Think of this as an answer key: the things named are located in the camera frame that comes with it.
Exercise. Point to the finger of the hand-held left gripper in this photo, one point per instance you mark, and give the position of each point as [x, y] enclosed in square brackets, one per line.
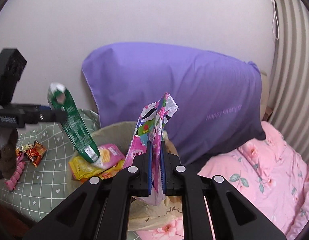
[44, 116]

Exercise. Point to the pink patterned snack bag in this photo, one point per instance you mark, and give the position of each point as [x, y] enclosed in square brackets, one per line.
[144, 120]

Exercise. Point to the beige striped curtain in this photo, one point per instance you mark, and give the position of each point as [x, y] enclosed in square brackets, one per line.
[294, 67]

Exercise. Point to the green snack packet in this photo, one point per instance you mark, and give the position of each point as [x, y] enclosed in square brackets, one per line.
[74, 125]

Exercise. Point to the red snack wrapper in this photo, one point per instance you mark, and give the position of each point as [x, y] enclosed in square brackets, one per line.
[20, 152]
[35, 153]

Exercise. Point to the purple pillow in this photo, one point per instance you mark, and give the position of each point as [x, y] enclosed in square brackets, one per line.
[182, 92]

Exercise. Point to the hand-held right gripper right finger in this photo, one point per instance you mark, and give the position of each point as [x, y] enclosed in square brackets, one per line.
[163, 170]

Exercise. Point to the pink chips packet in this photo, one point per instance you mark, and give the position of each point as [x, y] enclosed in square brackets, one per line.
[110, 153]

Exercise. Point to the yellow snack packet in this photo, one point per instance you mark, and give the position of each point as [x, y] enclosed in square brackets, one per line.
[82, 168]

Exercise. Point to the pink floral quilt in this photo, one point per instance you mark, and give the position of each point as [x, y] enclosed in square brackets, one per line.
[264, 175]

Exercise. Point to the green grid bedsheet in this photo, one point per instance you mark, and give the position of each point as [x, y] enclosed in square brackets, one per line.
[44, 185]

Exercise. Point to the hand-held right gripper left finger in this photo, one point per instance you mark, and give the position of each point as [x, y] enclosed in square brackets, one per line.
[149, 170]

